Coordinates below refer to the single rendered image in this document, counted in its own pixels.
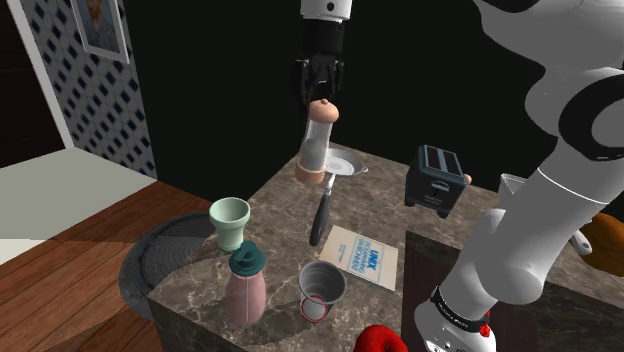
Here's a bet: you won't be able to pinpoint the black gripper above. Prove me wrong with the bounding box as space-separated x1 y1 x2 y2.
293 19 347 106

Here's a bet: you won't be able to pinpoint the clear pepper mill, tan ends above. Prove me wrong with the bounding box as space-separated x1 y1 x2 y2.
294 98 340 185

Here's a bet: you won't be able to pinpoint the small silver pan, black handle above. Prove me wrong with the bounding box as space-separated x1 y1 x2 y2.
308 147 370 248

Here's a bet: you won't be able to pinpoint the dark blue-grey toaster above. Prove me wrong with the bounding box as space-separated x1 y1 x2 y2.
403 144 469 220

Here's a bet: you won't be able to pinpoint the orange-brown rounded object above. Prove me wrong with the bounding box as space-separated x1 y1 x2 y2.
579 212 624 279

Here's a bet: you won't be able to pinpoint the pink bottle with teal cap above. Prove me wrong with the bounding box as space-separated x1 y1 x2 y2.
223 239 268 327

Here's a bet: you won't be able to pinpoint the framed wall picture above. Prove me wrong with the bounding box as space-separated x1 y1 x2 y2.
69 0 131 66

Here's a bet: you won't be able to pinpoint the beige book with blue print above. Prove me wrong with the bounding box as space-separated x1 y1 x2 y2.
318 224 400 293

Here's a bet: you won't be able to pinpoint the mint green cup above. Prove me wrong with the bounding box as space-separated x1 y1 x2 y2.
208 196 252 254

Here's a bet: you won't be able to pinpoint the red rounded object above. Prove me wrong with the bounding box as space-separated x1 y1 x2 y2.
352 324 409 352

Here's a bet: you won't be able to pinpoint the round dark grey rug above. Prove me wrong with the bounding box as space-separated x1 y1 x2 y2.
117 211 217 321

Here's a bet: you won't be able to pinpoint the grey cup with red ring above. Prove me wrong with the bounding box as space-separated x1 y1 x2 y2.
297 260 348 324

